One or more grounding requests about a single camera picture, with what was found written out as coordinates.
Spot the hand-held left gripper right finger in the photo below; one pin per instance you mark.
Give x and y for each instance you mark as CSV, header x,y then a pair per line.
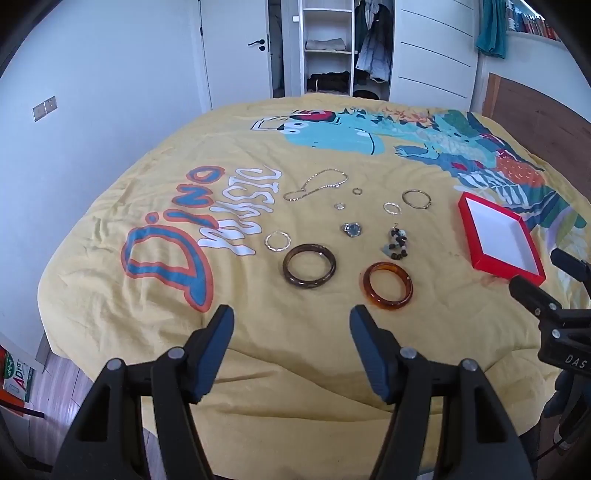
x,y
369,355

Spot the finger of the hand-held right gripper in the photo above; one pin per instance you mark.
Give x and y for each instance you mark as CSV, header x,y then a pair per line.
x,y
531,293
570,265

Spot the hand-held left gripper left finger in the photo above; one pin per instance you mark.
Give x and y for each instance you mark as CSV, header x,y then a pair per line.
x,y
217,355

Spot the amber bangle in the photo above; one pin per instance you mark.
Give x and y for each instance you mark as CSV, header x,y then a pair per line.
x,y
370,296

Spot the red jewelry box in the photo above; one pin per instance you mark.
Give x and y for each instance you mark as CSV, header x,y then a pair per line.
x,y
501,237

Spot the dark brown bangle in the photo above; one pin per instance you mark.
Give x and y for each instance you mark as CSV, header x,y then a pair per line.
x,y
295,278

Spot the thin gold bangle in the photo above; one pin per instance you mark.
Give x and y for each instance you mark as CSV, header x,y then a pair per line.
x,y
406,202

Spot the person's right hand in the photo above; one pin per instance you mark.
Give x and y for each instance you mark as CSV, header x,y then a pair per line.
x,y
559,392

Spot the yellow printed blanket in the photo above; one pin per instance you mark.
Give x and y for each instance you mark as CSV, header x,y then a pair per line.
x,y
258,341

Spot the wooden headboard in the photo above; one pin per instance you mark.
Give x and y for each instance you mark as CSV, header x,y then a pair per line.
x,y
535,115

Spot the green and white carton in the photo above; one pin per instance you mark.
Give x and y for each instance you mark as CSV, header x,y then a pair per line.
x,y
18,374

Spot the row of books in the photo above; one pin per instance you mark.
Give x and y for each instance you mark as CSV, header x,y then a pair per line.
x,y
535,23

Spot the teal cloth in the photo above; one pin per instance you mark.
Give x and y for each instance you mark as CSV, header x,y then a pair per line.
x,y
491,32

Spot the black bag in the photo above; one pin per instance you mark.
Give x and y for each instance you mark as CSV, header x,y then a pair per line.
x,y
365,94

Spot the folded dark clothes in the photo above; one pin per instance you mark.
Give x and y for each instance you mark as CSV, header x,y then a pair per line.
x,y
328,82

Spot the hanging clothes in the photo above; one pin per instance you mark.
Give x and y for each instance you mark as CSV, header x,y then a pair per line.
x,y
375,50

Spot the white wardrobe shelf unit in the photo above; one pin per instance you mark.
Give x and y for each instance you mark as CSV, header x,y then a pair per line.
x,y
302,64

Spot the folded beige clothes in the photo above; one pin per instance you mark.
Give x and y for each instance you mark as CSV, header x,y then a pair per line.
x,y
325,45

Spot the wall switch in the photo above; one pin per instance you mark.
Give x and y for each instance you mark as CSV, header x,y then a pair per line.
x,y
45,108

